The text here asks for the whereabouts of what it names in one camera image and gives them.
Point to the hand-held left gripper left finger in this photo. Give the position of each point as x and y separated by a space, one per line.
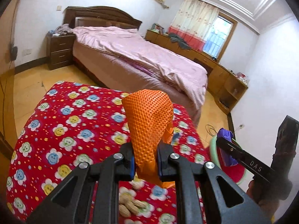
132 168

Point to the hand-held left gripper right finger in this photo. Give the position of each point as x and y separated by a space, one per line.
159 165

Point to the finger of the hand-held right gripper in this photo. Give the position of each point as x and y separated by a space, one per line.
252 162

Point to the green rimmed red bin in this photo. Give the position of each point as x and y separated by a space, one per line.
230 171

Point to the orange foam net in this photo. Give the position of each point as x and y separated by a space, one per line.
149 121

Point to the purple wrapper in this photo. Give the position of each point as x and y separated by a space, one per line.
224 134

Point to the pile of peanuts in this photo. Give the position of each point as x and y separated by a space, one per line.
127 208

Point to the red smiley flower tablecloth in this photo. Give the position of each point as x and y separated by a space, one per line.
58 133

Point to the white plastic container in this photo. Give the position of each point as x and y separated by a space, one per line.
241 77

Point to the long wooden cabinet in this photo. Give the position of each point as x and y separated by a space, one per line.
219 77

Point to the pink quilt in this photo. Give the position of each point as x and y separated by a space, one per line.
140 53

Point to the grey cloth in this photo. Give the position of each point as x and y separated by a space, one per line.
178 39

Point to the barred window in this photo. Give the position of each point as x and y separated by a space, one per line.
217 37

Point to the dark wooden nightstand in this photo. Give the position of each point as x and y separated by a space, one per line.
60 51

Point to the photo frames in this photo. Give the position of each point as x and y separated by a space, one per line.
157 28

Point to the wooden wardrobe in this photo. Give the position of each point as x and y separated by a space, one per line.
5 102

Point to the floral curtain with red hem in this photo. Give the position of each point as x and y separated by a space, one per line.
193 16

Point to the pile of clothes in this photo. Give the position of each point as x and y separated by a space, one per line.
62 29

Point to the dark wooden bed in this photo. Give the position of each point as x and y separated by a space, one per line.
98 14

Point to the white wall socket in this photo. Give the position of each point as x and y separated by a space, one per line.
27 52

